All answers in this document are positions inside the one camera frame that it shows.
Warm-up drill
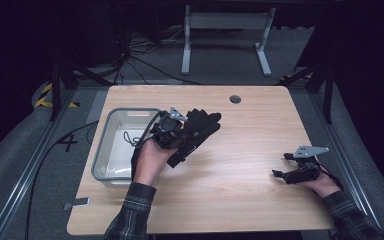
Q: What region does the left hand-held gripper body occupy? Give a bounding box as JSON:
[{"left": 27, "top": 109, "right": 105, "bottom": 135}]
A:
[{"left": 150, "top": 106, "right": 189, "bottom": 150}]

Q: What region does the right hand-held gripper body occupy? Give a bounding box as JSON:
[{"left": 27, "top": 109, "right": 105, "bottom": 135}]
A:
[{"left": 288, "top": 144, "right": 331, "bottom": 185}]

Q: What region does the black glove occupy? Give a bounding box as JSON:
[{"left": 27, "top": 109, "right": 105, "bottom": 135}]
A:
[{"left": 166, "top": 108, "right": 223, "bottom": 169}]

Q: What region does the grey plastic bin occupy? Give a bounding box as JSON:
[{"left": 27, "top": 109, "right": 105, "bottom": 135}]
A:
[{"left": 91, "top": 107, "right": 164, "bottom": 187}]

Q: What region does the person's right hand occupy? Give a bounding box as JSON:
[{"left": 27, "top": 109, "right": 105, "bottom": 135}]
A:
[{"left": 301, "top": 172, "right": 343, "bottom": 198}]

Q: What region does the person's left hand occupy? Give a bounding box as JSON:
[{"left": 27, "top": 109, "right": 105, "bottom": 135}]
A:
[{"left": 133, "top": 138, "right": 178, "bottom": 187}]

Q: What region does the black metal stand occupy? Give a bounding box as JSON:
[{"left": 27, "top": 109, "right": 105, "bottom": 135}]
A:
[
  {"left": 49, "top": 58, "right": 115, "bottom": 122},
  {"left": 279, "top": 59, "right": 336, "bottom": 125}
]

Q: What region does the grey metal stand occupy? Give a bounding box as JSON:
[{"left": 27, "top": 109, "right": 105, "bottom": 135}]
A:
[{"left": 181, "top": 4, "right": 277, "bottom": 77}]

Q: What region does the yellow black hazard tape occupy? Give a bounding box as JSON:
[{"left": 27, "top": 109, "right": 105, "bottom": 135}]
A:
[{"left": 34, "top": 83, "right": 81, "bottom": 109}]

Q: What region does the left hand-held gripper black cable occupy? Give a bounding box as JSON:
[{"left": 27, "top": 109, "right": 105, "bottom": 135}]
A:
[{"left": 123, "top": 110, "right": 166, "bottom": 183}]

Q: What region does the hand-held gripper black cable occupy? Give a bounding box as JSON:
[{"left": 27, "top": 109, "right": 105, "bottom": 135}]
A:
[
  {"left": 123, "top": 110, "right": 166, "bottom": 183},
  {"left": 314, "top": 159, "right": 345, "bottom": 191}
]

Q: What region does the right hand-held gripper black cable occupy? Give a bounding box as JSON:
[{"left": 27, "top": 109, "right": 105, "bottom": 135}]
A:
[{"left": 314, "top": 159, "right": 345, "bottom": 191}]

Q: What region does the aluminium rail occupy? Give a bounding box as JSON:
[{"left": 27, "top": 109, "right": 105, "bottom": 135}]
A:
[
  {"left": 0, "top": 89, "right": 78, "bottom": 240},
  {"left": 308, "top": 89, "right": 383, "bottom": 229}
]

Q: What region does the tangle of floor cables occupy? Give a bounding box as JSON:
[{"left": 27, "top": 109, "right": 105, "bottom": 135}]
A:
[{"left": 113, "top": 24, "right": 203, "bottom": 86}]

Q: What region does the small metal bracket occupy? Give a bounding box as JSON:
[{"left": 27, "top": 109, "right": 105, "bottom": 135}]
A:
[{"left": 62, "top": 197, "right": 91, "bottom": 212}]

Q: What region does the black floor cable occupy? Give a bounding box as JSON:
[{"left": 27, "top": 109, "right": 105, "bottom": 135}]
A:
[{"left": 24, "top": 119, "right": 100, "bottom": 240}]

